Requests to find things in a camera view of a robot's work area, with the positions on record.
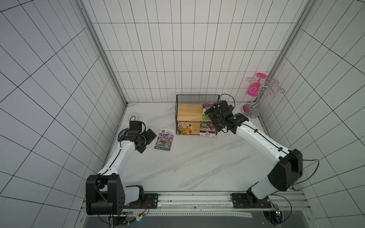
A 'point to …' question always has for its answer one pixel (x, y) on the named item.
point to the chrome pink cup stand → (252, 110)
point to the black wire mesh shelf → (189, 110)
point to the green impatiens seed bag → (206, 106)
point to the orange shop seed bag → (185, 128)
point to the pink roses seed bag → (207, 128)
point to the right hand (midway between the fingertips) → (202, 116)
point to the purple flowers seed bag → (165, 139)
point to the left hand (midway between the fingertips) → (151, 141)
